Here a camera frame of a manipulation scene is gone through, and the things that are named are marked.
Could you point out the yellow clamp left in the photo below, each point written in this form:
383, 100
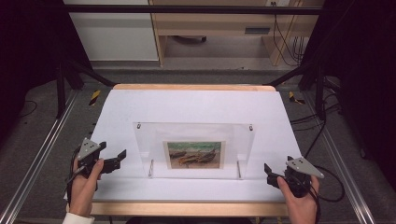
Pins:
95, 97

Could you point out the black metal stand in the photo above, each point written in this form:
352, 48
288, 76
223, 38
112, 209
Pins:
60, 93
319, 93

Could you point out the yellow clamp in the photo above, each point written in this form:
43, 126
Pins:
294, 98
95, 97

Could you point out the person's right hand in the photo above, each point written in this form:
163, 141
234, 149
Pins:
299, 208

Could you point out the yellow clamp right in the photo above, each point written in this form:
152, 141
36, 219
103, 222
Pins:
294, 98

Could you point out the wooden table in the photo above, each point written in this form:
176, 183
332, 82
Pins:
193, 209

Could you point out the black horizontal frame bar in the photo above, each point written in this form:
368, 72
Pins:
186, 9

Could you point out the boats picture card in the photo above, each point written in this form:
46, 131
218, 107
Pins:
194, 155

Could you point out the wooden desk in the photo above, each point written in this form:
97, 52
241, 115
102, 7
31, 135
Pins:
218, 21

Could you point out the person's left hand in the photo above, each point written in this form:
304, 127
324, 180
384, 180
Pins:
82, 193

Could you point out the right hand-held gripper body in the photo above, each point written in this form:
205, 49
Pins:
300, 166

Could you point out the white cabinet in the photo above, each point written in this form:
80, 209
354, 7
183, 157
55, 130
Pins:
115, 37

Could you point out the black curtain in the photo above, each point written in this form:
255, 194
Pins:
367, 77
28, 40

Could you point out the aluminium rail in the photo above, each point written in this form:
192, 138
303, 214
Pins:
339, 155
40, 149

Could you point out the white board sheet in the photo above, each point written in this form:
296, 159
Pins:
193, 105

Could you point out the grey desk label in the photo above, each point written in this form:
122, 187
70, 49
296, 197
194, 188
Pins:
257, 30

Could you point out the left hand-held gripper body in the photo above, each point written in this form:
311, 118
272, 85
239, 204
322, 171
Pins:
88, 149

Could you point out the clear acrylic photo frame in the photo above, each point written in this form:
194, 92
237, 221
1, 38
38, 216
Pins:
149, 143

